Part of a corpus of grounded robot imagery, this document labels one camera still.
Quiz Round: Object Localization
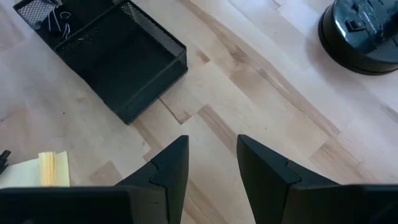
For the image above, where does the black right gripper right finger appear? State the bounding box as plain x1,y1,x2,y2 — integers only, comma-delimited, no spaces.
236,134,343,224

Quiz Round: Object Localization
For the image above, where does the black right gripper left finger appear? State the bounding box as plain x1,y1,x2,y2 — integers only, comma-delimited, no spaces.
116,135,190,224

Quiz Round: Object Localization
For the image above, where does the yellow sticky note pad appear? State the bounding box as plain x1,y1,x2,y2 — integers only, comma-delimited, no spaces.
0,151,71,189

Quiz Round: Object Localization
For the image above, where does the black mesh desk organizer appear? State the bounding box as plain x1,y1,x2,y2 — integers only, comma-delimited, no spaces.
12,0,189,125

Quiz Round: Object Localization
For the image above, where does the black gooseneck desk lamp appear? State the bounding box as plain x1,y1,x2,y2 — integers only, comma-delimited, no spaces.
317,0,398,76

